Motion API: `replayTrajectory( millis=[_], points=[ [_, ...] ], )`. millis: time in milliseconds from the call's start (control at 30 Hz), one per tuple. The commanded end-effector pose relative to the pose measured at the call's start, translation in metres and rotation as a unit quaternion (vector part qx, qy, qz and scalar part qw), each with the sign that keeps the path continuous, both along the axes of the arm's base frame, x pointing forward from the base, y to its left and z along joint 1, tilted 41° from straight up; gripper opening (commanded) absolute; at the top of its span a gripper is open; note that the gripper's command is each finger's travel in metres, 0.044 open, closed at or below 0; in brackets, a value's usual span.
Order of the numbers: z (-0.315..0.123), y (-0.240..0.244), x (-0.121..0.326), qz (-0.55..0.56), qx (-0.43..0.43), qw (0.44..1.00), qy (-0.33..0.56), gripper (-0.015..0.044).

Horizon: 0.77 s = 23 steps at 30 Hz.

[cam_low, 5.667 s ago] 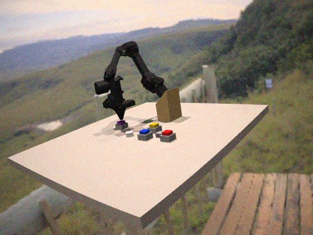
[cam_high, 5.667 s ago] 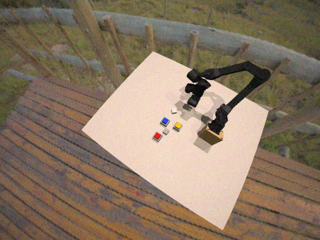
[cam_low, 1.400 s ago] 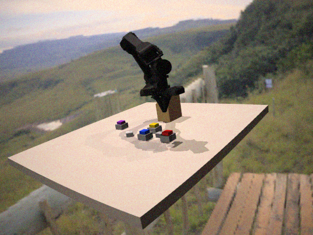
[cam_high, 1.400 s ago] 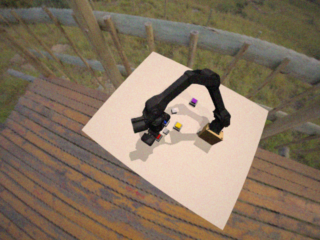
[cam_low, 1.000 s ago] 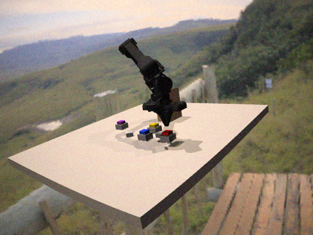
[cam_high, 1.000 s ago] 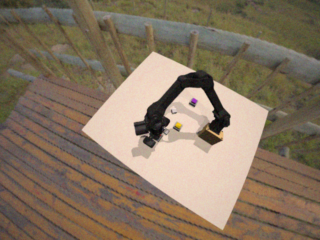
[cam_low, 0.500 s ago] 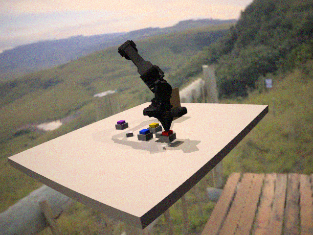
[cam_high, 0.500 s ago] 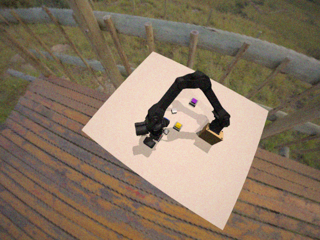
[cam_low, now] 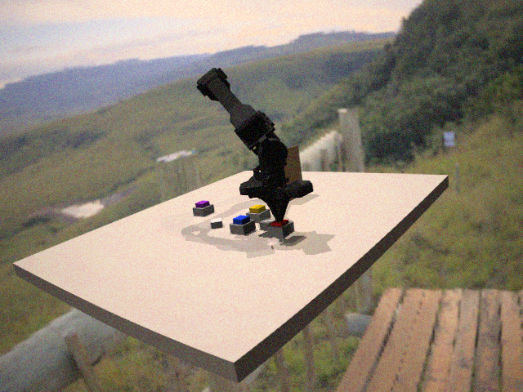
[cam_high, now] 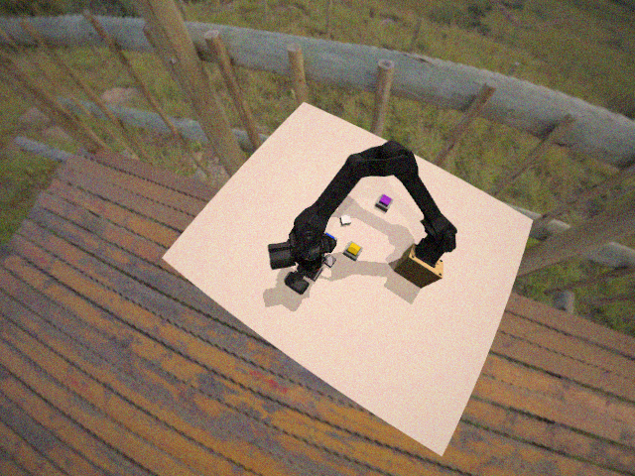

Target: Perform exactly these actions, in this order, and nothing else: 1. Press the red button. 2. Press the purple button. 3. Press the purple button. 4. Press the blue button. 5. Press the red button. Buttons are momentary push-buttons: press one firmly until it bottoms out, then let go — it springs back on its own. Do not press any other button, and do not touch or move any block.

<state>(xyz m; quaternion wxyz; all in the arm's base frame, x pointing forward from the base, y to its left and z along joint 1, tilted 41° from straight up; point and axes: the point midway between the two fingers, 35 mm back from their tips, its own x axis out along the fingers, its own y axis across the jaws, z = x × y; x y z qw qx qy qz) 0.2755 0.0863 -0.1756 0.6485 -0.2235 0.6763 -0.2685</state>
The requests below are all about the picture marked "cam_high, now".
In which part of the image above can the purple button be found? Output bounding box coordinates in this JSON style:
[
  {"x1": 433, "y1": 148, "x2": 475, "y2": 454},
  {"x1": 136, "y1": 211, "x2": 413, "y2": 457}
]
[{"x1": 374, "y1": 193, "x2": 394, "y2": 212}]

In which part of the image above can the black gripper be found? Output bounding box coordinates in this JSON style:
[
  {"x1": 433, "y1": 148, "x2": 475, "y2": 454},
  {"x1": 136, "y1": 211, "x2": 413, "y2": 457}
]
[{"x1": 284, "y1": 233, "x2": 336, "y2": 295}]

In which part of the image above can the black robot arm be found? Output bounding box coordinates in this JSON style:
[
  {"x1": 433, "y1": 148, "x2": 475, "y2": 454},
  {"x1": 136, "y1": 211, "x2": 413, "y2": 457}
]
[{"x1": 268, "y1": 141, "x2": 457, "y2": 270}]

